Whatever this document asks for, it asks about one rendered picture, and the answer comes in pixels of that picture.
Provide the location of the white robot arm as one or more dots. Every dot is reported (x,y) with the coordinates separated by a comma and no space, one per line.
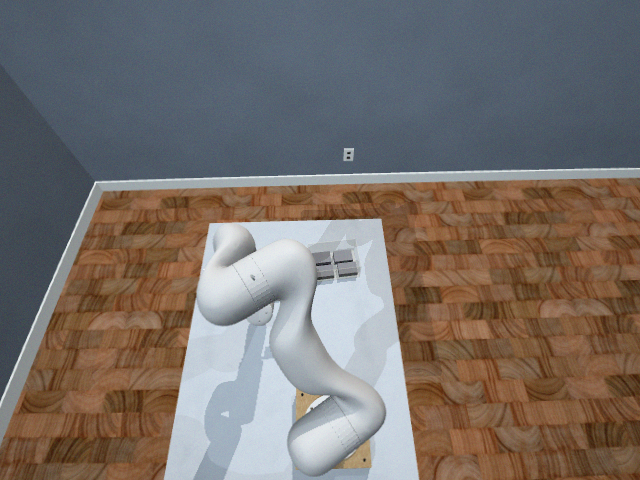
(231,289)

